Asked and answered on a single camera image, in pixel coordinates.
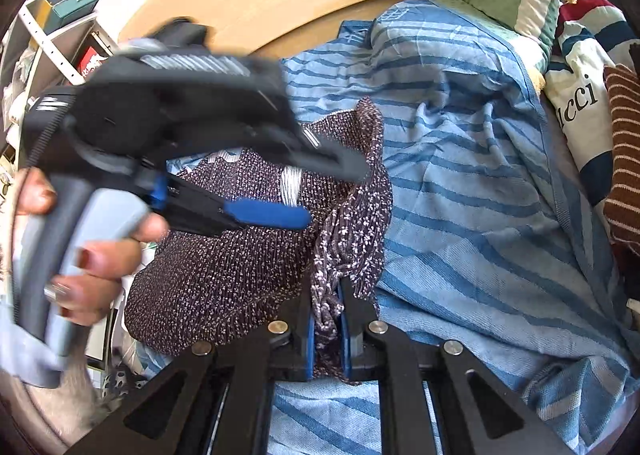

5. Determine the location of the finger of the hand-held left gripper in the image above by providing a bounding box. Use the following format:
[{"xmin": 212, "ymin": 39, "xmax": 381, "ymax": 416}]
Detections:
[
  {"xmin": 250, "ymin": 120, "xmax": 373, "ymax": 183},
  {"xmin": 150, "ymin": 174, "xmax": 312, "ymax": 238}
]

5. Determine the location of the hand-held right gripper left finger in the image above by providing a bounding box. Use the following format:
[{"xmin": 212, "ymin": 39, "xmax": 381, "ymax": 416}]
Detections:
[{"xmin": 75, "ymin": 280, "xmax": 316, "ymax": 455}]

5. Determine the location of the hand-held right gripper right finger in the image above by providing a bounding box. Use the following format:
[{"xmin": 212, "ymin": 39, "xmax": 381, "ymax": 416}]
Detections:
[{"xmin": 337, "ymin": 277, "xmax": 576, "ymax": 455}]

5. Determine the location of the purple speckled knit garment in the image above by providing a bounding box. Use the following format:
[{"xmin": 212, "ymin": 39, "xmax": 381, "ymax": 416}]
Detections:
[{"xmin": 122, "ymin": 98, "xmax": 393, "ymax": 386}]

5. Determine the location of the person's left hand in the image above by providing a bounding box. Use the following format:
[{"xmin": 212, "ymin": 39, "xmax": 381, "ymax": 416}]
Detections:
[{"xmin": 15, "ymin": 168, "xmax": 171, "ymax": 328}]

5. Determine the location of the red packet on shelf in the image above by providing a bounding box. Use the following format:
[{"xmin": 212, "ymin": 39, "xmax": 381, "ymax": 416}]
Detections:
[{"xmin": 77, "ymin": 45, "xmax": 113, "ymax": 81}]

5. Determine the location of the white shelf unit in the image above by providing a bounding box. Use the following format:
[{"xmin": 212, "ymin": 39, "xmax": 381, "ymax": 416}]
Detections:
[{"xmin": 0, "ymin": 0, "xmax": 131, "ymax": 171}]

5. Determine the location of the blue striped blanket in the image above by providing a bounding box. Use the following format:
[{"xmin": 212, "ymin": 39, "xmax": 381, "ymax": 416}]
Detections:
[{"xmin": 135, "ymin": 0, "xmax": 636, "ymax": 455}]

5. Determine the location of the black spotted white cloth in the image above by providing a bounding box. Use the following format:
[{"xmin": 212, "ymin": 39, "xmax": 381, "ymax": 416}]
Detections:
[{"xmin": 102, "ymin": 367, "xmax": 133, "ymax": 398}]

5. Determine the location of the brown striped cloth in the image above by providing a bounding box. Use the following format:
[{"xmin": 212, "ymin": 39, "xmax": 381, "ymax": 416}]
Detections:
[{"xmin": 602, "ymin": 64, "xmax": 640, "ymax": 256}]

